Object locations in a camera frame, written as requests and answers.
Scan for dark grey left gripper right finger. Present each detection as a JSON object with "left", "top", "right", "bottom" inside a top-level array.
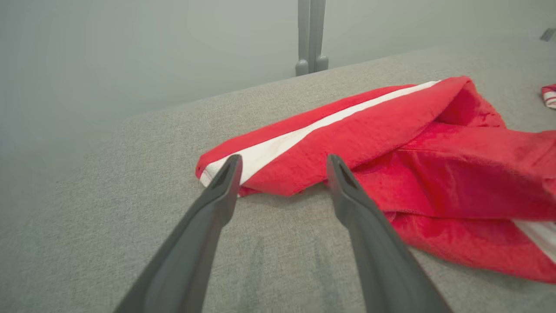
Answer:
[{"left": 327, "top": 154, "right": 452, "bottom": 313}]

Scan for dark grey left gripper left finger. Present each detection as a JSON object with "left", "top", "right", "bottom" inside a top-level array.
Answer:
[{"left": 114, "top": 154, "right": 243, "bottom": 313}]

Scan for red Bulls shorts white stripe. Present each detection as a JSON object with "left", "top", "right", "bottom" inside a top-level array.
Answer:
[{"left": 195, "top": 76, "right": 556, "bottom": 284}]

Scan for red jersey with striped trim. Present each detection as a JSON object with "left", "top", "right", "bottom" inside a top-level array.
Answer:
[{"left": 541, "top": 83, "right": 556, "bottom": 109}]

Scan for grey fabric sofa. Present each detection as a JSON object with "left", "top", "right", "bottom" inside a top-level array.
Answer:
[{"left": 0, "top": 37, "right": 556, "bottom": 313}]

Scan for grey metal stand post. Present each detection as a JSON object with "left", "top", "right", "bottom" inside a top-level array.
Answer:
[
  {"left": 295, "top": 0, "right": 311, "bottom": 77},
  {"left": 309, "top": 0, "right": 329, "bottom": 73}
]

